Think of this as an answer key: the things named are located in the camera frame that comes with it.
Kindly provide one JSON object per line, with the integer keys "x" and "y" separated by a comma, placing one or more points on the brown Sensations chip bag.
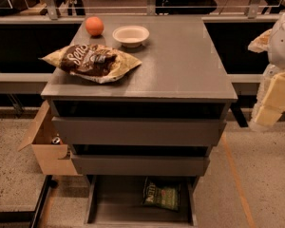
{"x": 96, "y": 63}

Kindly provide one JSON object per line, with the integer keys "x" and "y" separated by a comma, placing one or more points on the grey drawer cabinet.
{"x": 181, "y": 77}

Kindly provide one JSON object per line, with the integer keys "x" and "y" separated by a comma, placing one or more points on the green jalapeno chip bag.
{"x": 162, "y": 194}

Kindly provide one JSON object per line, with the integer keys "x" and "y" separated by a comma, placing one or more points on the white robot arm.
{"x": 276, "y": 50}

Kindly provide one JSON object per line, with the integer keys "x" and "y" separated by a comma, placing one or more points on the orange fruit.
{"x": 94, "y": 26}

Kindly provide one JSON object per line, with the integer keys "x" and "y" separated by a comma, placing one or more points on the white paper bowl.
{"x": 130, "y": 36}

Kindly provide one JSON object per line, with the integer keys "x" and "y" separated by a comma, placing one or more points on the soda can in box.
{"x": 56, "y": 140}

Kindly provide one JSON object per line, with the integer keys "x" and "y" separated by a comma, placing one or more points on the glass railing with posts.
{"x": 148, "y": 0}

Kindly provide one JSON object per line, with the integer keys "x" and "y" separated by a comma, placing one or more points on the grey middle drawer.
{"x": 140, "y": 165}

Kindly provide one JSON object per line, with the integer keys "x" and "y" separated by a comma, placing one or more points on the grey top drawer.
{"x": 153, "y": 132}

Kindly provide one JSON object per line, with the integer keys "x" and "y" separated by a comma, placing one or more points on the grey open bottom drawer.
{"x": 117, "y": 202}

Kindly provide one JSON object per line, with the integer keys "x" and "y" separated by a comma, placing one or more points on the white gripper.
{"x": 282, "y": 47}

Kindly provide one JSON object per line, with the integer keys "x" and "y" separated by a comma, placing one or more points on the open cardboard box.
{"x": 53, "y": 159}

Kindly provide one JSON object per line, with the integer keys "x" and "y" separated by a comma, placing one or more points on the black floor frame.
{"x": 32, "y": 217}

